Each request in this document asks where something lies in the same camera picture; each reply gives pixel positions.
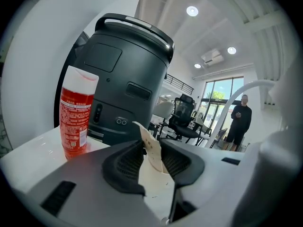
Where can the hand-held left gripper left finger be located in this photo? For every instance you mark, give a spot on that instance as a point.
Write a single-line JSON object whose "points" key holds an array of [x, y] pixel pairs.
{"points": [[94, 188]]}

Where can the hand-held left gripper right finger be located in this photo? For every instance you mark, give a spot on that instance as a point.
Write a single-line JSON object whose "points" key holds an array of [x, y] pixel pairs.
{"points": [[213, 185]]}

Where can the beige paper piece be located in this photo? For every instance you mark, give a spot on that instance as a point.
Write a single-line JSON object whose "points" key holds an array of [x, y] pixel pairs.
{"points": [[151, 148]]}

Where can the grey chair with black legs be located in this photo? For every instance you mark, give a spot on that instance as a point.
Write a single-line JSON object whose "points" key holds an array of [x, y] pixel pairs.
{"points": [[203, 129]]}

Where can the black mesh office chair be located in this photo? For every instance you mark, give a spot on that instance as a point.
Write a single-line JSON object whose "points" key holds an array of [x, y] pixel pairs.
{"points": [[183, 119]]}

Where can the red bottle with white cap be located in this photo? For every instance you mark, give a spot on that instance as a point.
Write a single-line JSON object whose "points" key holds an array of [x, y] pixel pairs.
{"points": [[75, 117]]}

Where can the grey shell chair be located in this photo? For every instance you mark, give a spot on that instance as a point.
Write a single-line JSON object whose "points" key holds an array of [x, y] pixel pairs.
{"points": [[164, 110]]}

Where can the black balcony railing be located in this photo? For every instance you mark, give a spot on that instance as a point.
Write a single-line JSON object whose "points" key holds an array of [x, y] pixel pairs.
{"points": [[181, 84]]}

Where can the large dark grey appliance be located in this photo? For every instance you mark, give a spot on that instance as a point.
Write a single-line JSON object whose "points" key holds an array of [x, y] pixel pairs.
{"points": [[125, 79]]}

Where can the round ceiling light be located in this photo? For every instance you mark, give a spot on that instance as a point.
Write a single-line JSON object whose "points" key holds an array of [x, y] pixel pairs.
{"points": [[192, 11], [231, 50], [197, 66]]}

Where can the ceiling air conditioner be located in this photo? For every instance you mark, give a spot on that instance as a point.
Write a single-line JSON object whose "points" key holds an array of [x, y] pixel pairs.
{"points": [[213, 57]]}

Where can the glass window wall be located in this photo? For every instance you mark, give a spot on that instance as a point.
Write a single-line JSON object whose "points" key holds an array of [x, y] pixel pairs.
{"points": [[222, 93]]}

